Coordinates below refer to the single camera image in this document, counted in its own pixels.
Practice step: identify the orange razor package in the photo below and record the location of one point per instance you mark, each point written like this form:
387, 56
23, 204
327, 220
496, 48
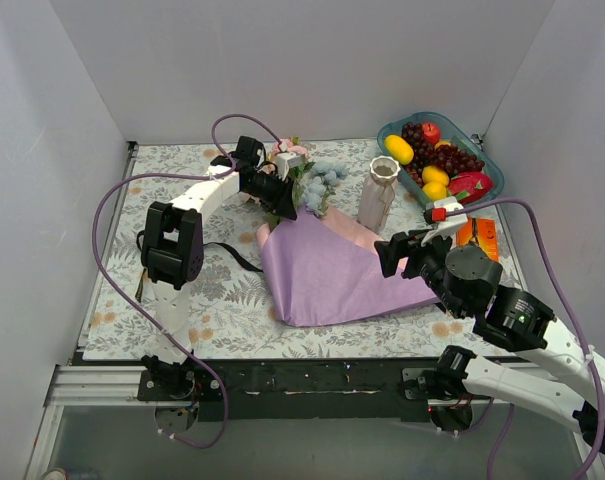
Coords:
481, 232

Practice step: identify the white ribbed ceramic vase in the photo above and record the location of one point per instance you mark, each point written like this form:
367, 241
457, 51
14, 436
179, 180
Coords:
378, 193

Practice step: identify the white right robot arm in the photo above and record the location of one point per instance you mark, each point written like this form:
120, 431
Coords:
573, 393

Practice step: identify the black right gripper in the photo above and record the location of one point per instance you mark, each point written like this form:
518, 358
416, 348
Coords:
412, 255

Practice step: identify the yellow lemon lower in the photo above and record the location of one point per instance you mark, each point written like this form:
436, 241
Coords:
435, 191

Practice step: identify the red apple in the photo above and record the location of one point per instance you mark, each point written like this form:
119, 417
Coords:
431, 132

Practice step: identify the yellow lemon upper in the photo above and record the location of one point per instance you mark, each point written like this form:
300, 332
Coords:
434, 174

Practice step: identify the yellow lemon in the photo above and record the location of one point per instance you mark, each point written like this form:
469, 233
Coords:
435, 191
434, 174

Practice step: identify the teal plastic fruit basket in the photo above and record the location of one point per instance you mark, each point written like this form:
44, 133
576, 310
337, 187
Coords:
449, 132

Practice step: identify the small orange fruit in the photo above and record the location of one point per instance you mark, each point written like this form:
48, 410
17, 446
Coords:
442, 144

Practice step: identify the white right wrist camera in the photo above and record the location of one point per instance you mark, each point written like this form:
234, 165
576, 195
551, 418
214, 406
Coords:
445, 217

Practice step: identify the purple pink wrapping paper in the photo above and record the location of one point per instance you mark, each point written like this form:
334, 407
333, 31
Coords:
325, 271

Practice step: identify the yellow mango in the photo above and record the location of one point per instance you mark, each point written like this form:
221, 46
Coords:
399, 149

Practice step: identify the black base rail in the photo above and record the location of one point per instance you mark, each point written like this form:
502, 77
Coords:
288, 389

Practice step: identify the dark red grape bunch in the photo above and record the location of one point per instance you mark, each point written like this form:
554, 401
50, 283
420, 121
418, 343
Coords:
451, 159

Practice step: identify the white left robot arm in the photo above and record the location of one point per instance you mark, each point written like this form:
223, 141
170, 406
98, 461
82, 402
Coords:
172, 249

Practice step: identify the pink rose stem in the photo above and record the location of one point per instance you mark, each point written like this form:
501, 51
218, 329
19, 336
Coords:
276, 211
288, 145

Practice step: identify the red dragon fruit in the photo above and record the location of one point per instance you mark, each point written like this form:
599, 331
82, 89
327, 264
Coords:
469, 187

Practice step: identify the blue hydrangea stem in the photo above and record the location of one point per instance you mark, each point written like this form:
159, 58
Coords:
320, 181

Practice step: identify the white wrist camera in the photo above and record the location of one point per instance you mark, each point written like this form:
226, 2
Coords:
445, 217
284, 161

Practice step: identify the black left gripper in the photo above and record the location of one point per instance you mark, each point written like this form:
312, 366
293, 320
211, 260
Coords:
282, 195

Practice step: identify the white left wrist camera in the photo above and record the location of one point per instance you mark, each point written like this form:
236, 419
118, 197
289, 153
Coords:
284, 161

